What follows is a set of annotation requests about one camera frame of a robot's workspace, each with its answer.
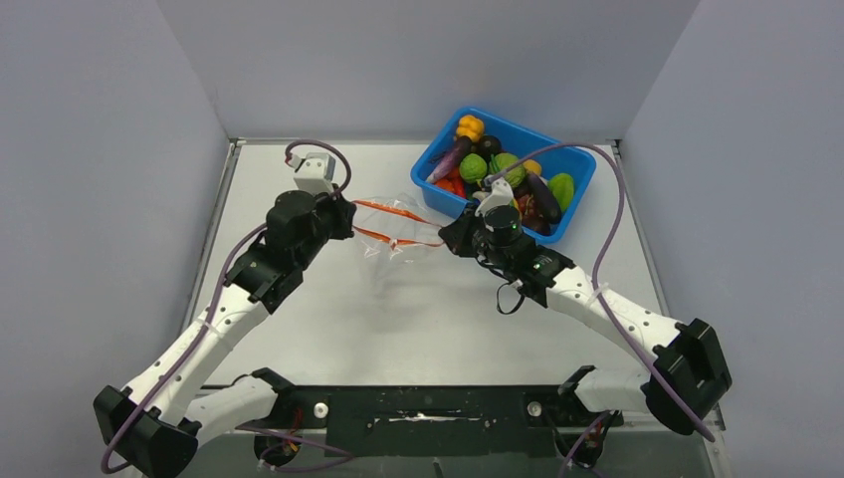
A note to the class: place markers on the clear zip bag orange zipper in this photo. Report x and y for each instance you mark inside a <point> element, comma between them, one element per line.
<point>394,229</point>

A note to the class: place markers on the red toy grapes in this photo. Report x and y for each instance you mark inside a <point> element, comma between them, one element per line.
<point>531,217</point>

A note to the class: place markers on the aluminium frame rail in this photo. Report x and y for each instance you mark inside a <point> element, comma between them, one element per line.
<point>278,405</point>

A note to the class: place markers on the green toy chayote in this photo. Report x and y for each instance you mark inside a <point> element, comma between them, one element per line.
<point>562,187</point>

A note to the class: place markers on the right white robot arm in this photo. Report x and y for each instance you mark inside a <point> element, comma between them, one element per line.
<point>684,373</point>

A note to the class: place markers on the green custard apple toy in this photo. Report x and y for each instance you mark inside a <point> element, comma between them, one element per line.
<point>473,168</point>

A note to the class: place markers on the light purple toy eggplant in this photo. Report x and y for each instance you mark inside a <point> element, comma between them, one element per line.
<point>446,161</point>

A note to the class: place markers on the red toy chili pepper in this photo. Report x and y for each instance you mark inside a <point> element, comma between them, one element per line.
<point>457,182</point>

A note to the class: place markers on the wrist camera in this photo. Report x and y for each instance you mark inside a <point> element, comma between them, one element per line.
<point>500,193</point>
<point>313,173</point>

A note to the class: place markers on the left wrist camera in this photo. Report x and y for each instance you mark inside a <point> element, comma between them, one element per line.
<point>313,173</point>

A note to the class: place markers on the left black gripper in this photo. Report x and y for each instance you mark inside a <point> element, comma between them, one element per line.
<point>342,212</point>

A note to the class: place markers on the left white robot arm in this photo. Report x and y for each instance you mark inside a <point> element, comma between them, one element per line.
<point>158,421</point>

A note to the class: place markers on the green toy cabbage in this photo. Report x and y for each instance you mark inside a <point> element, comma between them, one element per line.
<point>515,175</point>

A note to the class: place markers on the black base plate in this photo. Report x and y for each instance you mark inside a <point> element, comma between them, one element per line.
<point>429,440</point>

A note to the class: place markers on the dark purple toy eggplant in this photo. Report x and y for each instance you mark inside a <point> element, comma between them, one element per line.
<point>544,200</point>

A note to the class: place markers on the blue plastic bin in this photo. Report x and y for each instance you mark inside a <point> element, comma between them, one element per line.
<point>473,145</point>

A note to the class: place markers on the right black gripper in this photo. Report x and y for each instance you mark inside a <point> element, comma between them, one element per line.
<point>458,237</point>

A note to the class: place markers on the orange toy tangerine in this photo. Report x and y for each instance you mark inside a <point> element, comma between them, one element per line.
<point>445,184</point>

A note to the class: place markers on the orange toy pumpkin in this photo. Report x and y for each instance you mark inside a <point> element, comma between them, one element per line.
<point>470,127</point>

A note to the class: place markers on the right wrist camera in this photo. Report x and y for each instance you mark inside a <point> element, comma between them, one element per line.
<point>500,193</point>

